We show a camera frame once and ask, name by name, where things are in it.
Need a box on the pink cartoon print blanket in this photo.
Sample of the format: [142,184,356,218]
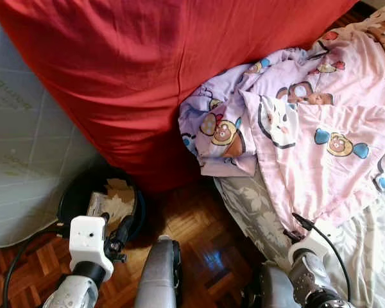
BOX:
[178,3,385,235]

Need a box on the brown and white paper rubbish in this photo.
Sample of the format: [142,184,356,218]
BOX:
[87,178,137,225]

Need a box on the black round waste bin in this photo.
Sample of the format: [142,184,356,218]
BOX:
[56,168,147,243]

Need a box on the silver left robot leg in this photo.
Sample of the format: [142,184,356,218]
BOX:
[135,235,182,308]

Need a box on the silver robot leg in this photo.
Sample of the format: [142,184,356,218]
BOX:
[135,235,182,308]
[244,260,296,308]

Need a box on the silver right robot leg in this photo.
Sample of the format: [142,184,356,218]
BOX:
[244,260,296,308]

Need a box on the beige floral bed sheet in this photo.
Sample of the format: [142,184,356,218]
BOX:
[213,173,385,308]

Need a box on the red covered mattress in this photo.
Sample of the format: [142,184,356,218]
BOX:
[0,0,360,193]

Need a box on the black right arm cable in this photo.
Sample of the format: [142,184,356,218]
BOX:
[291,213,352,302]

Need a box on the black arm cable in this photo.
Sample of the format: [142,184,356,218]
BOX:
[291,213,352,302]
[1,221,73,308]

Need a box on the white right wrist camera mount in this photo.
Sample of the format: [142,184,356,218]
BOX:
[287,220,339,265]

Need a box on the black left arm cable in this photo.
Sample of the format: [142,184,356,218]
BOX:
[1,221,73,308]

